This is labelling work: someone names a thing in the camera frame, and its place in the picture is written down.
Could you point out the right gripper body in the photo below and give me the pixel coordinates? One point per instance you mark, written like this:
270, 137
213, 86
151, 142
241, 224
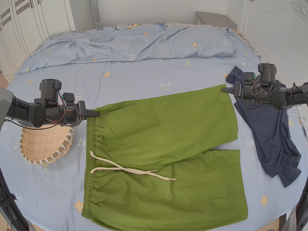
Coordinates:
249, 92

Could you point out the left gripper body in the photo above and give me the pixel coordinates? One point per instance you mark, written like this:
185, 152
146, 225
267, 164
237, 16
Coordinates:
72, 115

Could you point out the green shorts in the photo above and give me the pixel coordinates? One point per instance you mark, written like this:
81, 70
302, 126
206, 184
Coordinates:
156, 133

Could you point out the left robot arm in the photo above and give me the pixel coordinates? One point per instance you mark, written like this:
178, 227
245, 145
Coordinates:
36, 113

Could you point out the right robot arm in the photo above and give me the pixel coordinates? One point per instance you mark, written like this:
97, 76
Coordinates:
279, 97

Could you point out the round woven basket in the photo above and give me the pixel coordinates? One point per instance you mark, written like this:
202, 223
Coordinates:
43, 143

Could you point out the dark blue garment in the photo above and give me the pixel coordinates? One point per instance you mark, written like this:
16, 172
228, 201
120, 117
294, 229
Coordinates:
272, 133

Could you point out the bed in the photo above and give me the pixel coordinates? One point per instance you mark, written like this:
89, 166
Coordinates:
156, 76

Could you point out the grey bedside table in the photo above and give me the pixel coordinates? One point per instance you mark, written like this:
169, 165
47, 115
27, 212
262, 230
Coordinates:
214, 19

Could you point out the white wardrobe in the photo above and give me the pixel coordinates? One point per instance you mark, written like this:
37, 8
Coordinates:
28, 28

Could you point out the pale blue quilt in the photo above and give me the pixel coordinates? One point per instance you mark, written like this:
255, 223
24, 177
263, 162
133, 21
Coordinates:
144, 44

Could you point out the grey vertical pipe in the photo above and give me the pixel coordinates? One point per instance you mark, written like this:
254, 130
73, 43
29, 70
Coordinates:
94, 6

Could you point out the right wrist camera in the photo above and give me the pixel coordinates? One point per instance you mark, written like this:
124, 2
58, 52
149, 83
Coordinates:
249, 78

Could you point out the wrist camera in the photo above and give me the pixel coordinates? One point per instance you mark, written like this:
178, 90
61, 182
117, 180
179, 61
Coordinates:
249, 78
68, 99

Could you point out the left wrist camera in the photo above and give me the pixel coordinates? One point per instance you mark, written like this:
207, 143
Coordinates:
68, 99

